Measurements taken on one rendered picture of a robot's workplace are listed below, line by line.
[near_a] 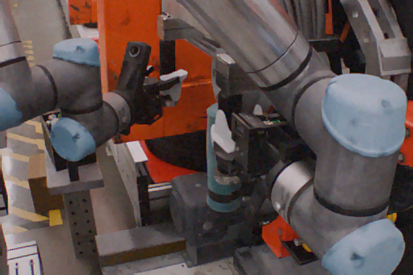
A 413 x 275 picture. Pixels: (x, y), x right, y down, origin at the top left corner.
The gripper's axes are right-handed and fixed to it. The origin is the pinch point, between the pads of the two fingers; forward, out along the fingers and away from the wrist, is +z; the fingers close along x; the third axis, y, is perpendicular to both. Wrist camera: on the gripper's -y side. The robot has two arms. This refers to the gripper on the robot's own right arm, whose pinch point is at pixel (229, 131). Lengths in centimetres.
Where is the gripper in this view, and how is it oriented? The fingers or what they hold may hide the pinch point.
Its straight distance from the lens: 68.8
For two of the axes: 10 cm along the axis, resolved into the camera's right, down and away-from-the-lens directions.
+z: -3.5, -3.8, 8.6
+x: -9.4, 1.4, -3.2
